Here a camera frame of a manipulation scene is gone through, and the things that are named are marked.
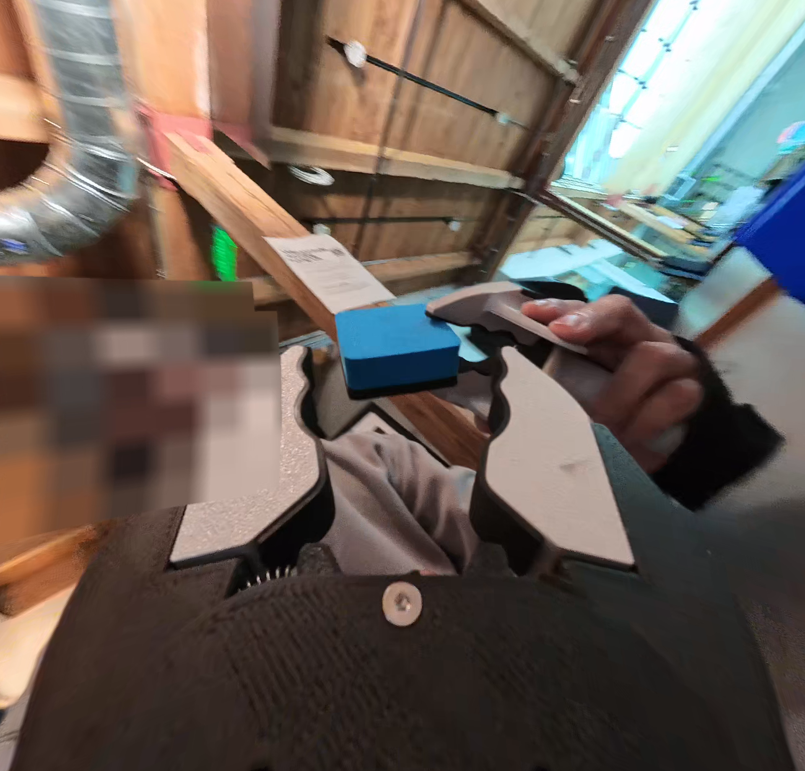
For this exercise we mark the ceiling spotlight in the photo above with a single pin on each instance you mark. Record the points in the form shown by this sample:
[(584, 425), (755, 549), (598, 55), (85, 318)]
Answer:
[(355, 53)]

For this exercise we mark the silver foil air duct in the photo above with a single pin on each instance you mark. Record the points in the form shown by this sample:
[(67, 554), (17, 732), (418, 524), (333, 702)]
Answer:
[(82, 123)]

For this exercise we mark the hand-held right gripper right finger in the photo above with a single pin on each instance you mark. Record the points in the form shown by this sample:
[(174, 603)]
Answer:
[(553, 481)]

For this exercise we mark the green glowing sign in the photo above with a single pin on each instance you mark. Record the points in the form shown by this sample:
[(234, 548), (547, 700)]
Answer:
[(223, 252)]

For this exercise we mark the blue whiteboard eraser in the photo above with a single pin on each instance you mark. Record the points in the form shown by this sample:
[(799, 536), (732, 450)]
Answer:
[(396, 343)]

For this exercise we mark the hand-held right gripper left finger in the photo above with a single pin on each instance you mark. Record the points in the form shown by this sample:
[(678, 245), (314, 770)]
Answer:
[(295, 469)]

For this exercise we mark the person's left hand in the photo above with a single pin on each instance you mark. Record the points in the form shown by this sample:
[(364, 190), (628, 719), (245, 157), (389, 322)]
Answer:
[(641, 368)]

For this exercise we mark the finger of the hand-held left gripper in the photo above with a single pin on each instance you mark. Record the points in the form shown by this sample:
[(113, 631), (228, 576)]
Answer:
[(478, 305), (471, 400)]

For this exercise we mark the white paper label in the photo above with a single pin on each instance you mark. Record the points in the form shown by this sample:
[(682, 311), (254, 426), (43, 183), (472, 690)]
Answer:
[(327, 274)]

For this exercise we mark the wooden beam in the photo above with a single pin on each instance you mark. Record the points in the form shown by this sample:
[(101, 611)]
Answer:
[(239, 198)]

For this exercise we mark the blue plastic bin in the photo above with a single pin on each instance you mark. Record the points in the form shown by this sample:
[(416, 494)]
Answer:
[(777, 236)]

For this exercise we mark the person's grey sweatshirt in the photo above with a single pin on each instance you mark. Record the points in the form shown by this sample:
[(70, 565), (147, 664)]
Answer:
[(390, 500)]

